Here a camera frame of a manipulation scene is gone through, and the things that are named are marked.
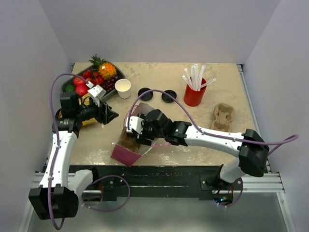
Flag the yellow chips bag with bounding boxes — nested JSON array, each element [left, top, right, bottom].
[[79, 94, 97, 126]]

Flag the red apple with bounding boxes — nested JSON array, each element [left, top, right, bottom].
[[73, 77, 86, 87], [75, 85, 89, 97]]

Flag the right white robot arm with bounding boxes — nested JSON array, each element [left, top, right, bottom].
[[126, 110, 269, 190]]

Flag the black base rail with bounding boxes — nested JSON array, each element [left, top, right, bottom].
[[69, 165, 268, 202]]

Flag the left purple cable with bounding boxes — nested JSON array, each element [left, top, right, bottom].
[[47, 72, 131, 230]]

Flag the brown paper bag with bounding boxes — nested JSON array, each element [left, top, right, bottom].
[[111, 111, 170, 167]]

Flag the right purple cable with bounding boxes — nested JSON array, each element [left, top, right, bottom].
[[127, 89, 299, 208]]

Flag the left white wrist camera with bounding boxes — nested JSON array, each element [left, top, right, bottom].
[[86, 81, 106, 106]]

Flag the red straw holder cup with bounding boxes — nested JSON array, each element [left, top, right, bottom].
[[183, 85, 207, 107]]

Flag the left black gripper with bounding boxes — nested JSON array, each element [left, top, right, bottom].
[[76, 97, 118, 124]]

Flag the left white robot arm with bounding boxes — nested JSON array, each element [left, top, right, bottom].
[[28, 91, 119, 220]]

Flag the cardboard cup carrier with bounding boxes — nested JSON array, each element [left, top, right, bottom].
[[118, 132, 140, 153], [210, 103, 235, 132]]

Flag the purple cable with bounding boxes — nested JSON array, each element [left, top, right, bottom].
[[47, 72, 131, 230], [127, 89, 299, 208]]

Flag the black cup lid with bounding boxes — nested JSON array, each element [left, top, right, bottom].
[[138, 87, 153, 102], [161, 89, 177, 103]]

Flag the grey fruit tray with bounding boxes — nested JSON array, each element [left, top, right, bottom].
[[60, 63, 126, 102]]

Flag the white wrapped straws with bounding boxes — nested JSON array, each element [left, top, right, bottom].
[[182, 64, 216, 91]]

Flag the green lime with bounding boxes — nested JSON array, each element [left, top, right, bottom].
[[65, 85, 75, 92]]

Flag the purple grape bunch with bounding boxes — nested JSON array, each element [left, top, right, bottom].
[[100, 75, 118, 93]]

